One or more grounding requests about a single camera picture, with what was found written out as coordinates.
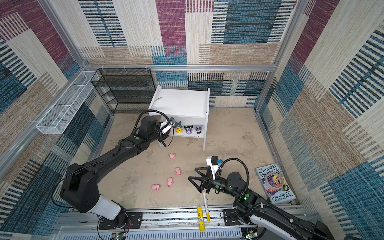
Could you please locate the pink pig toy left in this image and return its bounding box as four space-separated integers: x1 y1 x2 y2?
151 184 161 191

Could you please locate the treehouse book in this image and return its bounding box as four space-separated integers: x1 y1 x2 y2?
255 164 296 204

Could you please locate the yellow blue figure toy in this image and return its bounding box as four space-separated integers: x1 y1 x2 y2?
175 121 183 134

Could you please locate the black wire mesh rack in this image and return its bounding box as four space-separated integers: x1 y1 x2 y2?
91 68 156 114

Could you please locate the black-eared figure toy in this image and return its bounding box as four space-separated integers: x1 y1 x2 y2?
184 125 194 135

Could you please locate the white two-tier shelf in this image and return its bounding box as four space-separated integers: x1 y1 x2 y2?
149 86 210 151

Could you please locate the white yellow marker pen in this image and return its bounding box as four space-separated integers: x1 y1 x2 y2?
202 191 211 222

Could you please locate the round sticker tape roll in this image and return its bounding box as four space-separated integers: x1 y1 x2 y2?
264 172 285 191

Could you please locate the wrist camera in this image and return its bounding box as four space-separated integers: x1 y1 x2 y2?
160 118 176 134
206 156 223 180

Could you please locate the pink pig toy lower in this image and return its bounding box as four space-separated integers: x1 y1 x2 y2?
167 178 174 187

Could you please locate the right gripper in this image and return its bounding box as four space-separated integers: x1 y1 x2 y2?
188 166 238 197

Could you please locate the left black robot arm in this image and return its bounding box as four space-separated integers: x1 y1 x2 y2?
60 110 176 229

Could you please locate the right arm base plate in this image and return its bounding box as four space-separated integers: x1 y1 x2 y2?
221 209 250 226

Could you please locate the purple-eared black figure toy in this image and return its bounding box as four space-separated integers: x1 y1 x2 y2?
194 125 203 135

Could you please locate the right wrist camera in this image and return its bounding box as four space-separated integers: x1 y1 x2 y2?
206 156 223 180

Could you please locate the yellow glue stick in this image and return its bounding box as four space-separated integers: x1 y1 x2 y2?
197 207 205 232

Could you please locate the white wire mesh basket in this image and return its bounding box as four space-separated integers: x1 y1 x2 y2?
36 71 95 135

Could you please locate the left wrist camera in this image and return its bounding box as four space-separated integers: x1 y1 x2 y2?
160 118 176 134

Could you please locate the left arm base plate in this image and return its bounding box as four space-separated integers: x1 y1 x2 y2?
98 212 143 230

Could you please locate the pink pig toy middle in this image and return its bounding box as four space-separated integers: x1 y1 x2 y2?
175 168 182 176

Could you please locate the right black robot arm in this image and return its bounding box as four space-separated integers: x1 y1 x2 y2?
188 156 334 240

